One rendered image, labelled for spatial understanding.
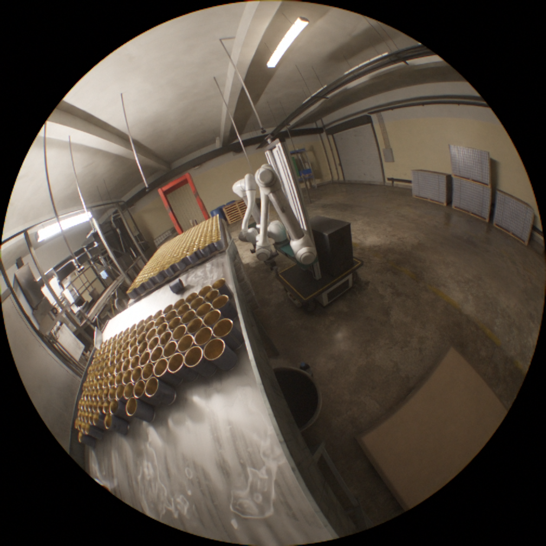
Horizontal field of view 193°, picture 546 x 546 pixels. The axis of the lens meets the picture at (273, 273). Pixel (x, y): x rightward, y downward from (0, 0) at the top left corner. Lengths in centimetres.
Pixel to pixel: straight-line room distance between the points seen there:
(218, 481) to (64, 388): 254
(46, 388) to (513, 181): 1080
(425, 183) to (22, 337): 927
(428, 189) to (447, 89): 458
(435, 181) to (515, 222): 312
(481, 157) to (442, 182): 182
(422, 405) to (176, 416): 146
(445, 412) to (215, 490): 147
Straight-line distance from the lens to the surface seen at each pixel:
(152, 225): 1118
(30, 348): 284
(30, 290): 277
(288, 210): 108
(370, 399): 151
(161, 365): 62
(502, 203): 632
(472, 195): 635
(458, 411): 170
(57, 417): 283
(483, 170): 624
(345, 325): 177
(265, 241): 118
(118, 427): 77
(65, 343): 329
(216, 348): 50
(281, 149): 143
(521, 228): 651
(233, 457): 46
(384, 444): 141
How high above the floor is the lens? 147
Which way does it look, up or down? 32 degrees down
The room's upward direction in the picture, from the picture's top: 21 degrees counter-clockwise
